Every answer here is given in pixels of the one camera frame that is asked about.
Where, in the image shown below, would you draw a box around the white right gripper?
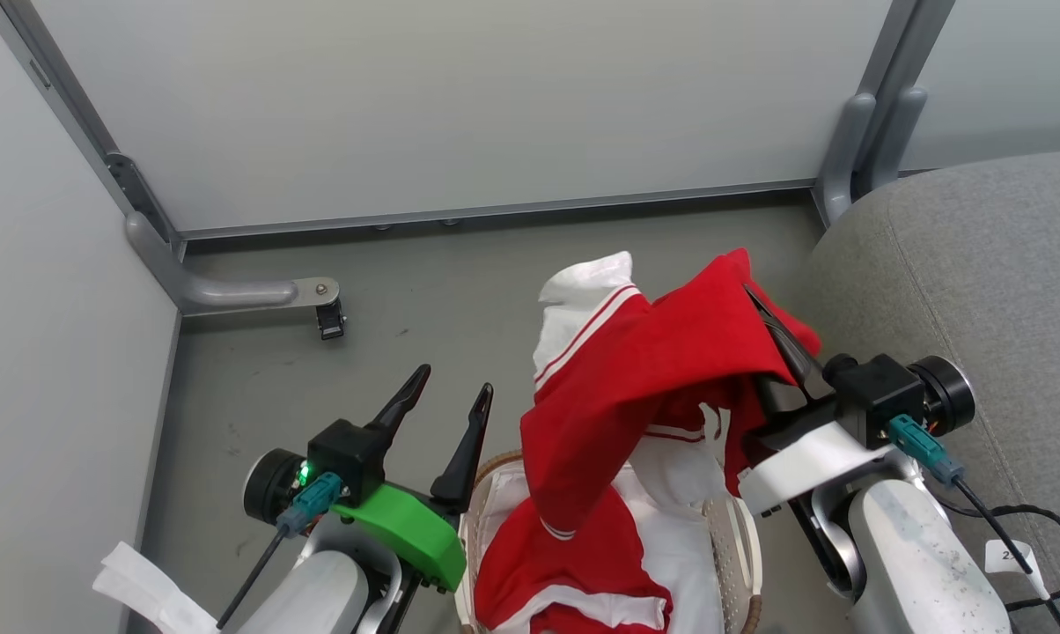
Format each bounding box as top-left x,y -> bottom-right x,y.
740,286 -> 894,518

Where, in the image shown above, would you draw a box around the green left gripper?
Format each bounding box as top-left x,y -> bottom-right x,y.
330,364 -> 494,593

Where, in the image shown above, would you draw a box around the red and white garment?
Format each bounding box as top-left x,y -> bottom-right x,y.
519,249 -> 823,540

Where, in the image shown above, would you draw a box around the white laundry basket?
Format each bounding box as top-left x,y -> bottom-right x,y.
455,449 -> 764,634

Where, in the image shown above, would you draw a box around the red garment white stripes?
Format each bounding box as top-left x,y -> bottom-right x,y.
475,486 -> 674,634

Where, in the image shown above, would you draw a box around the grey metal support foot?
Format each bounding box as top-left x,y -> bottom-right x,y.
814,88 -> 879,226
866,85 -> 929,193

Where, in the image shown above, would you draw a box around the grey fabric sofa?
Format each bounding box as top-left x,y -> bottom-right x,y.
794,150 -> 1060,634

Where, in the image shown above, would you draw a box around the grey metal foot with caster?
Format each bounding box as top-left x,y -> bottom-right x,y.
125,211 -> 342,318

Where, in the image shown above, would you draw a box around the black left cable teal plug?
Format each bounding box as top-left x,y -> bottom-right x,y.
216,473 -> 345,630

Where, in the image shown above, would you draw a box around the grey partition bottom rail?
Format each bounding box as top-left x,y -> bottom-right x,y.
128,308 -> 185,634
178,179 -> 818,243

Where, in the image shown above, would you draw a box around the white cable label tag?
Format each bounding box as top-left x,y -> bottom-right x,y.
985,539 -> 1051,602

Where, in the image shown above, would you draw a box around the grey partition corner post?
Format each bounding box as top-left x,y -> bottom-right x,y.
0,0 -> 183,261
858,0 -> 958,96

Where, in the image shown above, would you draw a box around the dark metal post bracket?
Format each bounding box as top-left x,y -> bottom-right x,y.
106,152 -> 183,256

